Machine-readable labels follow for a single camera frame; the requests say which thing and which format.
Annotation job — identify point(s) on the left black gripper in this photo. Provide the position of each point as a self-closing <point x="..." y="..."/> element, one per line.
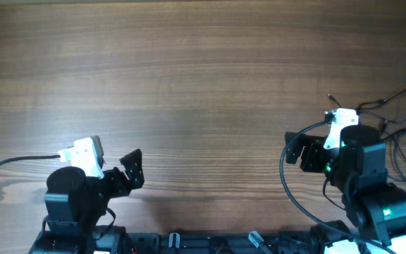
<point x="123" y="187"/>

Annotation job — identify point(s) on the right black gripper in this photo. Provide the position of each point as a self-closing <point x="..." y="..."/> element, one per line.
<point x="314" y="145"/>

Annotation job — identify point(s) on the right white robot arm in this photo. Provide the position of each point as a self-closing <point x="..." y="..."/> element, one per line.
<point x="357" y="168"/>

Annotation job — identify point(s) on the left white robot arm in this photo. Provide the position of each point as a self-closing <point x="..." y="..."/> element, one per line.
<point x="75" y="202"/>

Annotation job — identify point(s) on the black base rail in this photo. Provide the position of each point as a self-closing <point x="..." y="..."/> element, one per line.
<point x="287" y="242"/>

